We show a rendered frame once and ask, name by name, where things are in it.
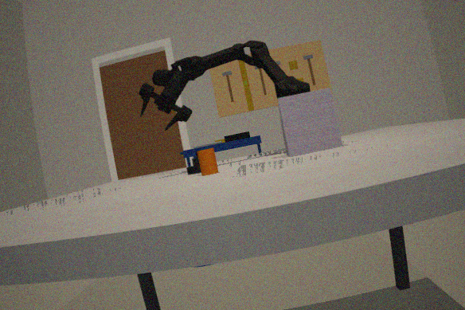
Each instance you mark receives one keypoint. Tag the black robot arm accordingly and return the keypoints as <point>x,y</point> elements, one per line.
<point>193,67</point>

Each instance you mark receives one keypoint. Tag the orange cylinder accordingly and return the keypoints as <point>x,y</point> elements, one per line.
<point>207,161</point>

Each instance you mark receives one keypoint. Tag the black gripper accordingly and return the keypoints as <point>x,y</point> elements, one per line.
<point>168,97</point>

